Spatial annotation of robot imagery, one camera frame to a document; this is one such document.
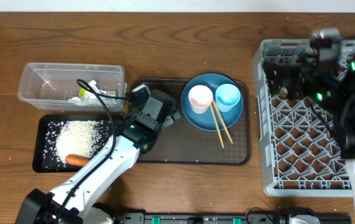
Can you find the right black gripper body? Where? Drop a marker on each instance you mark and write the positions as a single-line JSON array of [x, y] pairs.
[[319, 88]]

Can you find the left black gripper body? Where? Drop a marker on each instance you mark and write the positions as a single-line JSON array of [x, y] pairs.
[[171, 119]]

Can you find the pink cup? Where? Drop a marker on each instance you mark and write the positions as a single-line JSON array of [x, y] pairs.
[[200, 98]]

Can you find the wooden chopstick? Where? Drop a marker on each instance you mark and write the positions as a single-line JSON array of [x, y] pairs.
[[220, 118], [216, 125]]

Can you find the light blue cup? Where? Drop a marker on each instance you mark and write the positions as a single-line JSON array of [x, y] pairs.
[[227, 97]]

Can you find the green snack wrapper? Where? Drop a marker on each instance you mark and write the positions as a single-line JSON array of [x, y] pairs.
[[82, 92]]

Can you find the orange carrot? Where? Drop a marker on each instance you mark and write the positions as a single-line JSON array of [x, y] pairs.
[[76, 160]]

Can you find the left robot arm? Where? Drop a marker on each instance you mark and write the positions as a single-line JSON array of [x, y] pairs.
[[71, 201]]

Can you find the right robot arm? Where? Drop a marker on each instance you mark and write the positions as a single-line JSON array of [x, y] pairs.
[[343, 128]]

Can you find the grey dishwasher rack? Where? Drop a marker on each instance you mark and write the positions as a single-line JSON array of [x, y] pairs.
[[298, 156]]

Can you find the brown serving tray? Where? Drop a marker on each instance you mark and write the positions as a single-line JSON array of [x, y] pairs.
[[183, 143]]

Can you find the dark blue plate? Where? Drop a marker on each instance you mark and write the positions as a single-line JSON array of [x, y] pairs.
[[205, 121]]

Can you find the spilled white rice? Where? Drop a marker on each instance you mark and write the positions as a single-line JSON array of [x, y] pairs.
[[62, 138]]

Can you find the black plastic tray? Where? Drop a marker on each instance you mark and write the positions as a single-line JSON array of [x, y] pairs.
[[44, 121]]

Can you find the clear plastic bin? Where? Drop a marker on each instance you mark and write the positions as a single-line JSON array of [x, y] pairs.
[[53, 86]]

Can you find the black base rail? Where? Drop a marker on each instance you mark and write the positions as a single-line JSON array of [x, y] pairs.
[[249, 218]]

